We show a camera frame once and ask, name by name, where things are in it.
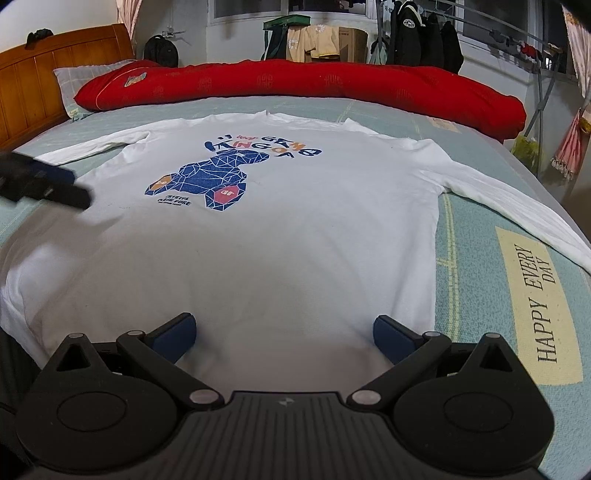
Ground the window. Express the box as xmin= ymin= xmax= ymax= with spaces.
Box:
xmin=210 ymin=0 xmax=384 ymax=21

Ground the dark green bag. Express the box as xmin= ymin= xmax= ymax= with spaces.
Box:
xmin=262 ymin=15 xmax=312 ymax=61

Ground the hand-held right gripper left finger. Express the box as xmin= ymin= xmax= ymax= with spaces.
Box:
xmin=44 ymin=313 xmax=225 ymax=409

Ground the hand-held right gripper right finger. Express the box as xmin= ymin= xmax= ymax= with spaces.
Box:
xmin=348 ymin=316 xmax=536 ymax=409

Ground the pink patterned curtain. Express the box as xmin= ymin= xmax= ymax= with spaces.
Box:
xmin=115 ymin=0 xmax=144 ymax=42
xmin=550 ymin=18 xmax=591 ymax=181

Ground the black jacket with round logo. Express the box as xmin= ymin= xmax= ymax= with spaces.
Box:
xmin=389 ymin=0 xmax=428 ymax=66

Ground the grey checked pillow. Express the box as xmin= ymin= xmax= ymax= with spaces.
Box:
xmin=53 ymin=59 xmax=137 ymax=121

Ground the light green garment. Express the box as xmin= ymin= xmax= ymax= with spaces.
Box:
xmin=368 ymin=34 xmax=389 ymax=65

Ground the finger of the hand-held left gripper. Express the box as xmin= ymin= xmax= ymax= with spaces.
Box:
xmin=0 ymin=178 xmax=92 ymax=210
xmin=0 ymin=151 xmax=77 ymax=186

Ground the white printed long-sleeve shirt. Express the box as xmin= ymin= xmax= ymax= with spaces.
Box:
xmin=0 ymin=110 xmax=591 ymax=402

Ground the black hanging garment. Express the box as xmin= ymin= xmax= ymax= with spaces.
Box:
xmin=441 ymin=21 xmax=465 ymax=75
xmin=422 ymin=11 xmax=445 ymax=68

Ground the plain yellow garment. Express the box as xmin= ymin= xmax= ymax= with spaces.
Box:
xmin=302 ymin=24 xmax=342 ymax=60

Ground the cardboard box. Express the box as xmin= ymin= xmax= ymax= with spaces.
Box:
xmin=305 ymin=26 xmax=369 ymax=64

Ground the red quilt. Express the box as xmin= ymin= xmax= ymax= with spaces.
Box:
xmin=74 ymin=58 xmax=527 ymax=143

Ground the wooden bed headboard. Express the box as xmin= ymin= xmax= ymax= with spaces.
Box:
xmin=0 ymin=24 xmax=137 ymax=153

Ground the yellow-green plastic bag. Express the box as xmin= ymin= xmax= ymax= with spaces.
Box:
xmin=510 ymin=135 xmax=541 ymax=174

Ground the yellow flower-print garment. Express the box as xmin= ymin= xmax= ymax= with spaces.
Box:
xmin=286 ymin=28 xmax=308 ymax=63

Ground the metal clothes drying rack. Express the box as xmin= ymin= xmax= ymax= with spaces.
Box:
xmin=374 ymin=0 xmax=568 ymax=139

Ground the row of clothes pegs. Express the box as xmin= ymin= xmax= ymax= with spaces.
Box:
xmin=489 ymin=30 xmax=566 ymax=70

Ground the black backpack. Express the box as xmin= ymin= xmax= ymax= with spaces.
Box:
xmin=144 ymin=34 xmax=180 ymax=70

